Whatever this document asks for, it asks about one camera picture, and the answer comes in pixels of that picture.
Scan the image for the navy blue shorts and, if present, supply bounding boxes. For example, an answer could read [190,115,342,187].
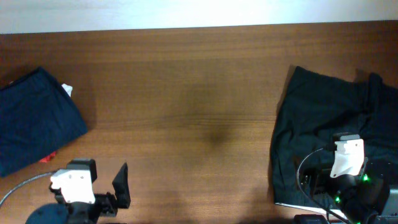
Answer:
[1,67,88,177]

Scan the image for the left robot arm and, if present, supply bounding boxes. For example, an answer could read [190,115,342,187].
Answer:
[26,159,131,224]

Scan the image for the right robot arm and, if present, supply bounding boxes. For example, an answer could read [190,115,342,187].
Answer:
[296,158,397,223]

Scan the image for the dark folded shorts pile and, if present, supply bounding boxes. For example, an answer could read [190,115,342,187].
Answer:
[271,67,397,208]

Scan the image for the red folded garment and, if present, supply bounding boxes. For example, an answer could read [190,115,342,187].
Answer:
[39,151,57,163]

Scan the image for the white folded garment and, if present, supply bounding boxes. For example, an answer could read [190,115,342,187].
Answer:
[62,83,73,98]

